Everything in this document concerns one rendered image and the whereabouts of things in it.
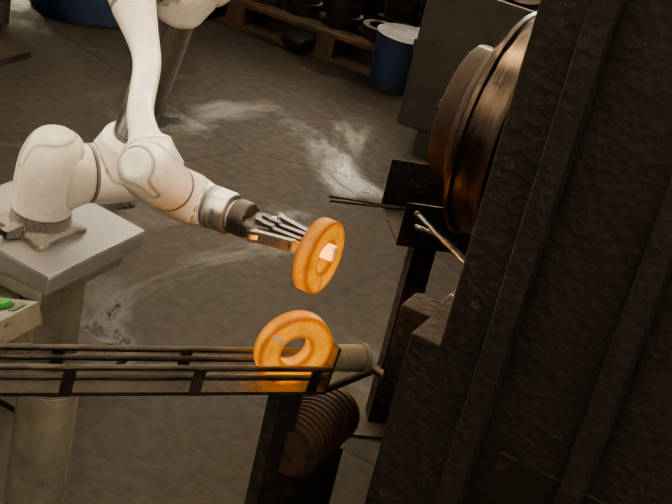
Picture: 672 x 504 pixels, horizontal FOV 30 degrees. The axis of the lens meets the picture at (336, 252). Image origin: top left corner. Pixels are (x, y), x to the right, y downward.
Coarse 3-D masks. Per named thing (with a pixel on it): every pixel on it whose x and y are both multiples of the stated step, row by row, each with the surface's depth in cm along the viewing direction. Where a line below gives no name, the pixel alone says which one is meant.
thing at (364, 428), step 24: (408, 168) 332; (384, 192) 335; (408, 192) 335; (432, 192) 336; (408, 216) 310; (432, 216) 310; (408, 240) 313; (432, 240) 313; (456, 240) 314; (408, 264) 327; (432, 264) 326; (408, 288) 329; (384, 360) 339; (360, 408) 353; (384, 408) 346; (360, 432) 342
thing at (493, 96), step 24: (528, 24) 240; (504, 48) 234; (504, 72) 232; (480, 96) 232; (504, 96) 231; (480, 120) 232; (456, 144) 233; (480, 144) 232; (456, 168) 236; (480, 168) 233; (456, 192) 239; (456, 216) 245
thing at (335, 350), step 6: (336, 342) 243; (336, 348) 242; (330, 354) 244; (336, 354) 242; (330, 360) 243; (336, 360) 242; (324, 372) 245; (330, 372) 243; (330, 378) 244; (318, 384) 247; (324, 384) 245; (324, 390) 245
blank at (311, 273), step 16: (320, 224) 245; (336, 224) 248; (304, 240) 243; (320, 240) 244; (336, 240) 251; (304, 256) 243; (336, 256) 254; (304, 272) 243; (320, 272) 250; (304, 288) 247; (320, 288) 252
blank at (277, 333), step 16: (272, 320) 237; (288, 320) 235; (304, 320) 236; (320, 320) 239; (272, 336) 235; (288, 336) 237; (304, 336) 238; (320, 336) 240; (256, 352) 237; (272, 352) 237; (304, 352) 243; (320, 352) 242; (288, 384) 243
